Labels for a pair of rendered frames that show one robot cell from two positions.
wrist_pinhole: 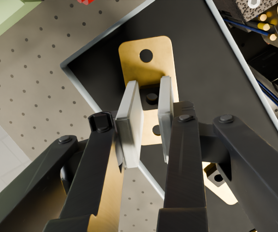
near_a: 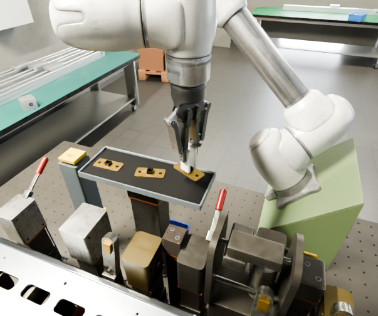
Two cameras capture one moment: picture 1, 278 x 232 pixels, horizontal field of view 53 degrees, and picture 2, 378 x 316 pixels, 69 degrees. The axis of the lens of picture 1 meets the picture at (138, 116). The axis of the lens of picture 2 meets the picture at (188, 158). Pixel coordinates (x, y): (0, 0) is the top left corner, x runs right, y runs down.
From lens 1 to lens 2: 0.56 m
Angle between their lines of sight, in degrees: 32
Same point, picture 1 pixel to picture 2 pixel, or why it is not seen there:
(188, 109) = (183, 158)
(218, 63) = (174, 194)
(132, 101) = (194, 156)
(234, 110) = (159, 188)
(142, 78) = (194, 171)
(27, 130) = (217, 189)
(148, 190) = not seen: hidden behind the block
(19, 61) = (244, 215)
